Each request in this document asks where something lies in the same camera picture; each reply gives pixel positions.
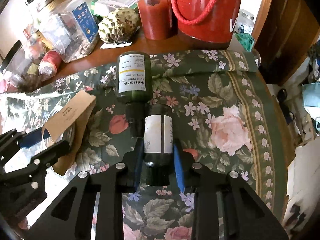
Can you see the dark wooden door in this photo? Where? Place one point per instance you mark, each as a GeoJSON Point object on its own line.
{"type": "Point", "coordinates": [289, 30]}

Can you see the dark green pump bottle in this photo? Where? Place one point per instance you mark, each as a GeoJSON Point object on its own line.
{"type": "Point", "coordinates": [134, 88]}

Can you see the small red-white jar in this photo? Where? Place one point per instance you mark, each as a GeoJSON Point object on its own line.
{"type": "Point", "coordinates": [49, 65]}

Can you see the red thermos jug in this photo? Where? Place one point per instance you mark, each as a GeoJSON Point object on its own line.
{"type": "Point", "coordinates": [211, 21]}

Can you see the dark bottle white label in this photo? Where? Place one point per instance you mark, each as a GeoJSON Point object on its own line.
{"type": "Point", "coordinates": [158, 145]}

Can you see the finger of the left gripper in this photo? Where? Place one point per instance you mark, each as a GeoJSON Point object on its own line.
{"type": "Point", "coordinates": [43, 160]}
{"type": "Point", "coordinates": [14, 140]}

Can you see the clothes pile on rack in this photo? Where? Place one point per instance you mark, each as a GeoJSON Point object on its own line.
{"type": "Point", "coordinates": [299, 99]}

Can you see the brown cardboard box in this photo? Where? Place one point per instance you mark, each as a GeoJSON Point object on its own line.
{"type": "Point", "coordinates": [68, 123]}

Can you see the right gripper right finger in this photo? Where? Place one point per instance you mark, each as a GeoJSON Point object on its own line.
{"type": "Point", "coordinates": [225, 206]}

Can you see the red sauce bottle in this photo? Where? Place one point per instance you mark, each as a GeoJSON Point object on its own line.
{"type": "Point", "coordinates": [156, 18]}

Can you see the clear jar gold lid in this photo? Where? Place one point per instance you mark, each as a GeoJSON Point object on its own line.
{"type": "Point", "coordinates": [69, 26]}

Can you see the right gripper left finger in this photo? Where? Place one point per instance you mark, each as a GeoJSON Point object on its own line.
{"type": "Point", "coordinates": [92, 199]}

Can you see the floral tablecloth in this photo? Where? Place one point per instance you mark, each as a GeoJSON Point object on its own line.
{"type": "Point", "coordinates": [224, 118]}

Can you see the glass jar by door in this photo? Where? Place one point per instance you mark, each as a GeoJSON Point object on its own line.
{"type": "Point", "coordinates": [245, 22]}

